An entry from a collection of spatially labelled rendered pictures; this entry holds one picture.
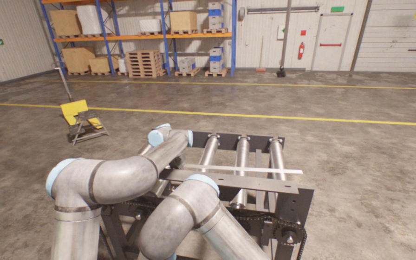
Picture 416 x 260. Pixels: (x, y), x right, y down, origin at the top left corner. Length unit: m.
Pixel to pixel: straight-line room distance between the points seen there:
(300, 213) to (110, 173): 1.00
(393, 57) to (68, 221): 11.27
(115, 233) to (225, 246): 1.24
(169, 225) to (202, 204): 0.11
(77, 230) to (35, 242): 2.29
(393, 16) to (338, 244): 9.54
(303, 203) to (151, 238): 0.84
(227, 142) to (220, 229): 1.51
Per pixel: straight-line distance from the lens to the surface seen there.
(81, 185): 0.62
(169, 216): 0.60
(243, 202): 1.38
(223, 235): 0.67
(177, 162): 1.24
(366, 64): 10.96
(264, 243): 1.36
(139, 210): 1.42
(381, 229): 2.91
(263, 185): 1.12
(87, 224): 0.67
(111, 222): 1.72
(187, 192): 0.63
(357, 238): 2.70
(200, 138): 2.13
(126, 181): 0.59
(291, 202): 1.23
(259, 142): 2.08
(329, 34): 10.27
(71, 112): 5.93
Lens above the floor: 1.90
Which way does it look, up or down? 27 degrees down
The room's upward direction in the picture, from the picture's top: 2 degrees counter-clockwise
